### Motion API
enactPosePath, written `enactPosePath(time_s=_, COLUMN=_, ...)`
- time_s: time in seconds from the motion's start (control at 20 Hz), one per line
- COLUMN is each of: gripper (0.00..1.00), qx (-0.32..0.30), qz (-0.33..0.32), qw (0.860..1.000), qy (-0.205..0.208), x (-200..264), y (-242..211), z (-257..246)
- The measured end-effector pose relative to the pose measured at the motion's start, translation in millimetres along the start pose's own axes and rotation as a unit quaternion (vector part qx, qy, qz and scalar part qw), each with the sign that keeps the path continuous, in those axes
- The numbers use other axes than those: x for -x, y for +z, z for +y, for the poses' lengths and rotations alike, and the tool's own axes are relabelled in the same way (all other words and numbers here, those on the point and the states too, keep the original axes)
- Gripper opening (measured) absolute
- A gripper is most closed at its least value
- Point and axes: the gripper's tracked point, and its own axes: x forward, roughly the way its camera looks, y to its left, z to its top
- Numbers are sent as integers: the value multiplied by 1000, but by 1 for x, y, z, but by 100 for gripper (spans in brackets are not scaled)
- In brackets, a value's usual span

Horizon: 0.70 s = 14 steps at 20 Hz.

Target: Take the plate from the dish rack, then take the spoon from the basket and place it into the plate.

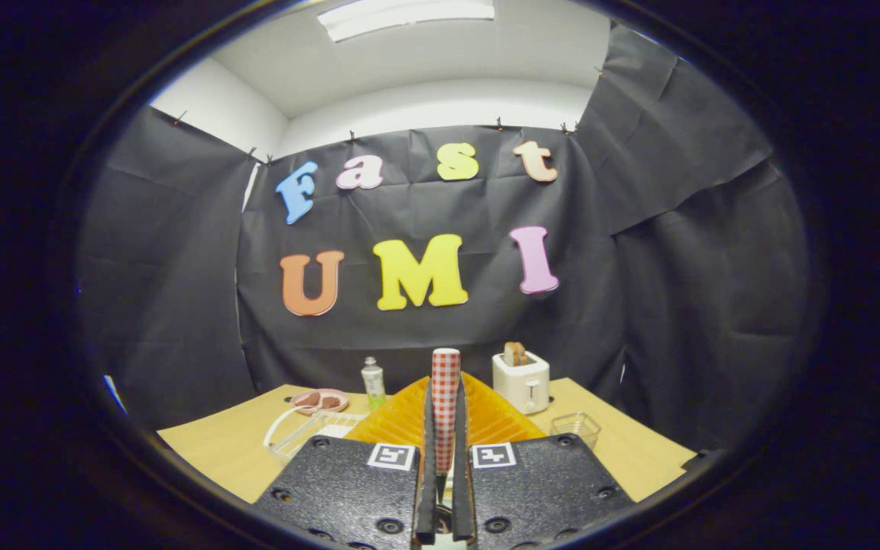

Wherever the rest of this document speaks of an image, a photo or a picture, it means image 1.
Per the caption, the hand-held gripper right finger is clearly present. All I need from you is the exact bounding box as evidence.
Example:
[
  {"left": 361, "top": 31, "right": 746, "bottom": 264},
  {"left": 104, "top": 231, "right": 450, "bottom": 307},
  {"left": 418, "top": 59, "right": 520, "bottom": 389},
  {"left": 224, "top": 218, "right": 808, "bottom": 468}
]
[{"left": 451, "top": 372, "right": 636, "bottom": 550}]

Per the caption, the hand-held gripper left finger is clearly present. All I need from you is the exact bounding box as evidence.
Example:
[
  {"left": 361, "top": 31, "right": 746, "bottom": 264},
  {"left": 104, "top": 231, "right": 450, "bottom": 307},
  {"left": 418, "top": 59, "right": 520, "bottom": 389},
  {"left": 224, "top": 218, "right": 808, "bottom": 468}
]
[{"left": 253, "top": 374, "right": 438, "bottom": 550}]

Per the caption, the spoon with red checked handle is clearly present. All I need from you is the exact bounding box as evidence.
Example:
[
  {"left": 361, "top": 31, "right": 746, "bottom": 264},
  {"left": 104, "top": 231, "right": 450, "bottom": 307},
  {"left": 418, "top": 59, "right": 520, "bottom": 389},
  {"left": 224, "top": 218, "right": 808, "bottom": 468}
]
[{"left": 431, "top": 348, "right": 462, "bottom": 505}]

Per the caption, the white wire dish rack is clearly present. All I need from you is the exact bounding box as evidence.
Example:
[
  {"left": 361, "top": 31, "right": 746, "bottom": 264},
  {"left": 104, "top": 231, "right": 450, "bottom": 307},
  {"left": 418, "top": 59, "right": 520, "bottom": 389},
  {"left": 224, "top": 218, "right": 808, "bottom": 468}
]
[{"left": 263, "top": 405, "right": 370, "bottom": 459}]

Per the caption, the metal wire basket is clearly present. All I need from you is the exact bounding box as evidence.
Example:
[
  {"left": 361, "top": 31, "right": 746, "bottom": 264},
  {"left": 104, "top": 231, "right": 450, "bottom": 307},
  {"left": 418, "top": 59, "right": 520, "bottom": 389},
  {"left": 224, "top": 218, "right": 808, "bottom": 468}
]
[{"left": 549, "top": 412, "right": 602, "bottom": 451}]

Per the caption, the pink plate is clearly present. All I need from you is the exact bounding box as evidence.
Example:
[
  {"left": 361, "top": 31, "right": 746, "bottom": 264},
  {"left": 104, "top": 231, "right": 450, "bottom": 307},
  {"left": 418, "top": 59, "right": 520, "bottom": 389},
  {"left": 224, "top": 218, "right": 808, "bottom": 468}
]
[{"left": 290, "top": 388, "right": 351, "bottom": 415}]

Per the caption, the cream toaster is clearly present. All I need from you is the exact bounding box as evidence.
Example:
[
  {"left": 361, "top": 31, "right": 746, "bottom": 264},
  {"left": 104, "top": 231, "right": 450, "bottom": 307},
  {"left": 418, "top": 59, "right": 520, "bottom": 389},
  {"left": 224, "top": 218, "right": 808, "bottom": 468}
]
[{"left": 492, "top": 351, "right": 551, "bottom": 416}]

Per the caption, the clear bottle green liquid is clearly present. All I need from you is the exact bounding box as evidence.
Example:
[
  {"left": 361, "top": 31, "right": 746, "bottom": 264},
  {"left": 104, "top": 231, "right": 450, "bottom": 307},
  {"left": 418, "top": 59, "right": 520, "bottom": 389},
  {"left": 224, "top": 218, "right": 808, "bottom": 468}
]
[{"left": 361, "top": 356, "right": 387, "bottom": 413}]

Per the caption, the black backdrop cloth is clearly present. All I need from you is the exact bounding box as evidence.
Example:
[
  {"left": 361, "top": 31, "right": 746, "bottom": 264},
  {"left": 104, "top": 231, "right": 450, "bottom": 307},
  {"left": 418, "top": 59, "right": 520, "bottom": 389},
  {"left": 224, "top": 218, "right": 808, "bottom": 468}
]
[{"left": 77, "top": 23, "right": 811, "bottom": 451}]

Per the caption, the ceiling light panel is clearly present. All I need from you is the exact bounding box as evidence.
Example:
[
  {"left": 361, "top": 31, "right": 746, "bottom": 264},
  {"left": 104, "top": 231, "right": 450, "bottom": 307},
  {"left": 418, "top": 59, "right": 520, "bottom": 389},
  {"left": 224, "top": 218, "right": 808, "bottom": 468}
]
[{"left": 316, "top": 0, "right": 496, "bottom": 43}]

